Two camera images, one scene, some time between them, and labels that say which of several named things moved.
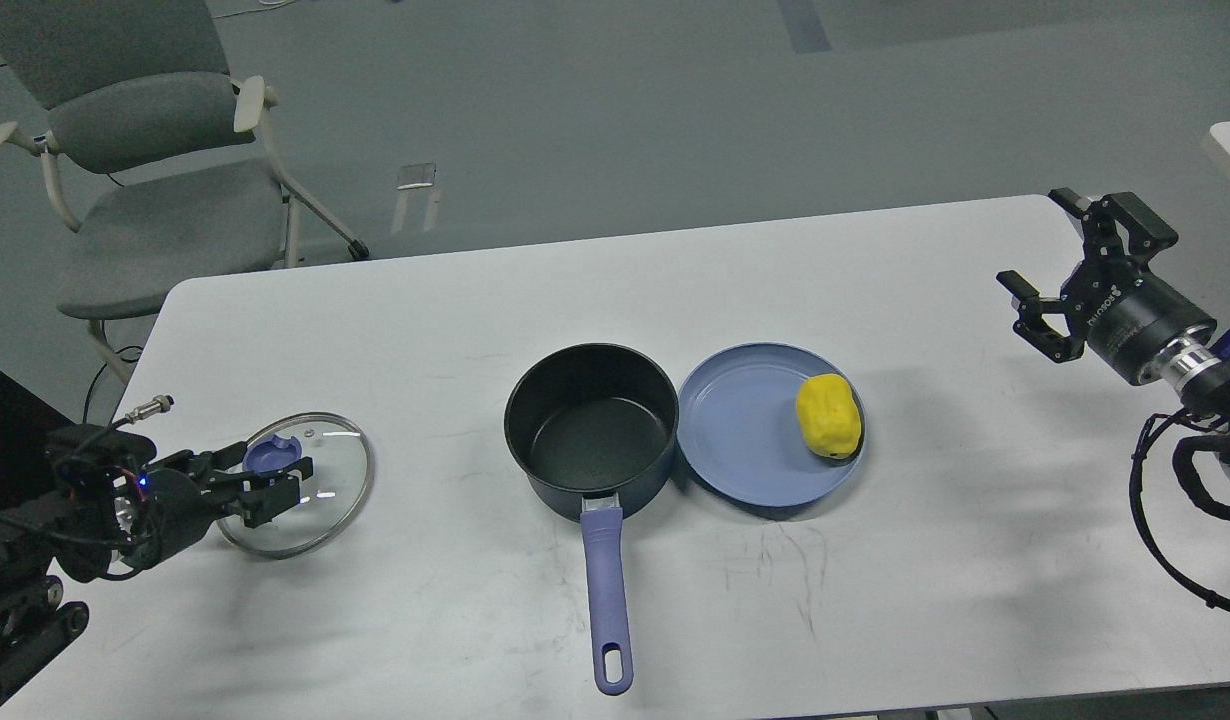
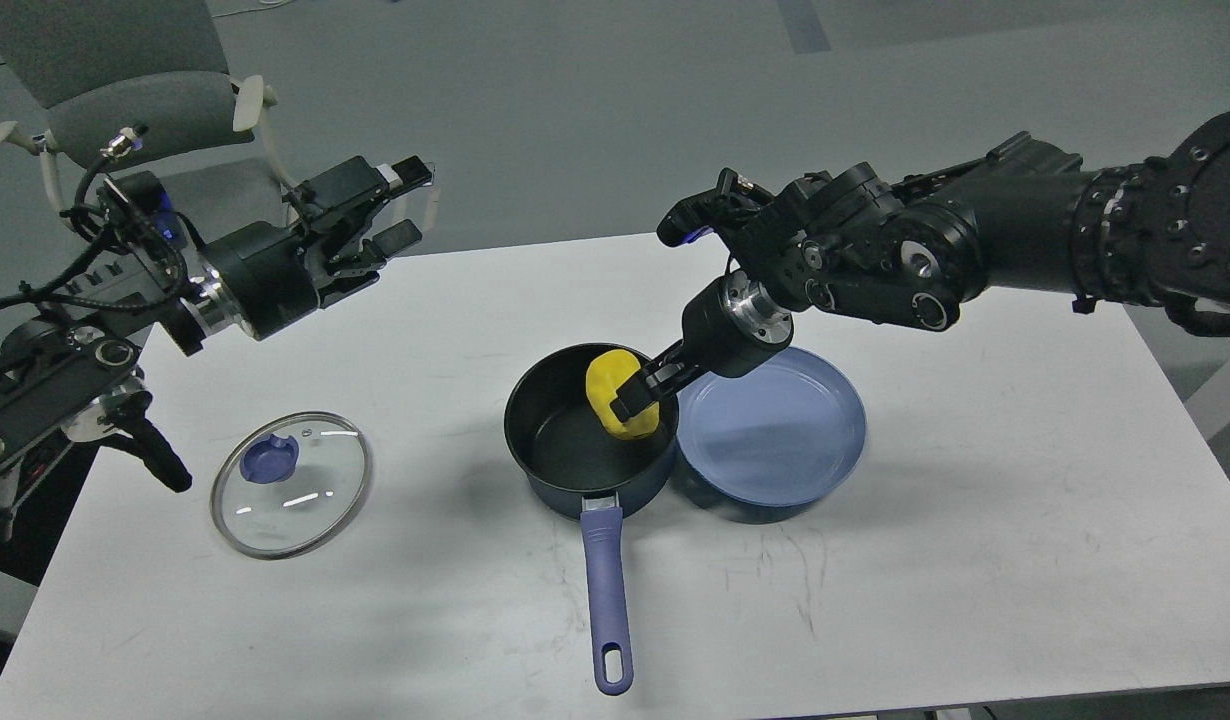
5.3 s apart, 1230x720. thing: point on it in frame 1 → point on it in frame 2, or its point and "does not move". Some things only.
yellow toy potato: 829,415 → 606,371
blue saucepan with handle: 594,424 does not move
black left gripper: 164,511 → 266,273
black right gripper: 1128,314 → 729,327
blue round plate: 739,432 does not move
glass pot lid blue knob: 268,454 does not move
